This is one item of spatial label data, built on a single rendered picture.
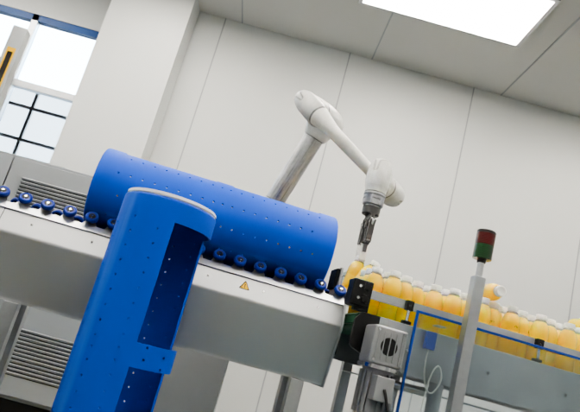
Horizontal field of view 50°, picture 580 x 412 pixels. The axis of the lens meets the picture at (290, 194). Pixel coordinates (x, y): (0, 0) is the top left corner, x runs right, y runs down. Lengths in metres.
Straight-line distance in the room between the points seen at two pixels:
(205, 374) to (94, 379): 1.05
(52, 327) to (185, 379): 1.36
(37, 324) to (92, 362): 2.20
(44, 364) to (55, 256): 1.82
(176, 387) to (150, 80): 3.06
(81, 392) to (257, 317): 0.67
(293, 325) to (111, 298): 0.69
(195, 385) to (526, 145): 3.99
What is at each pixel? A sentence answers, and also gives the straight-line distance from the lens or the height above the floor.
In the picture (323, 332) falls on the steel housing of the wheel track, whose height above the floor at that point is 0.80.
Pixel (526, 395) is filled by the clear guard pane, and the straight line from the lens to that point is 2.37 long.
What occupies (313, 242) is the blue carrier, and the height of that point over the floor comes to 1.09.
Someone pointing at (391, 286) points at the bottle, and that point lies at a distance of 2.27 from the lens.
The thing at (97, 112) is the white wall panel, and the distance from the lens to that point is 5.24.
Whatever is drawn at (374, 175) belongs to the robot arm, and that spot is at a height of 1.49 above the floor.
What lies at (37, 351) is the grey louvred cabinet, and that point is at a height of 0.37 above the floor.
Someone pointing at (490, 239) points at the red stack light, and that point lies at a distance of 2.19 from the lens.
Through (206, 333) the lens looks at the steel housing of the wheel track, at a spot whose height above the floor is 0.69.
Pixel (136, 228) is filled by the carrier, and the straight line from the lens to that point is 1.81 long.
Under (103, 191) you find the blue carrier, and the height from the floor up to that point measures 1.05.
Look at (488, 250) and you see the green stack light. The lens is 2.18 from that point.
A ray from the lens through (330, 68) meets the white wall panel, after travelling 5.67.
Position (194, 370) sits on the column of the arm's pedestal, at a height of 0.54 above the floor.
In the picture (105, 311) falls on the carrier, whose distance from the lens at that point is 1.80.
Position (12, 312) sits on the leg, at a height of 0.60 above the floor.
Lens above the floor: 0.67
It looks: 15 degrees up
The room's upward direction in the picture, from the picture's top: 15 degrees clockwise
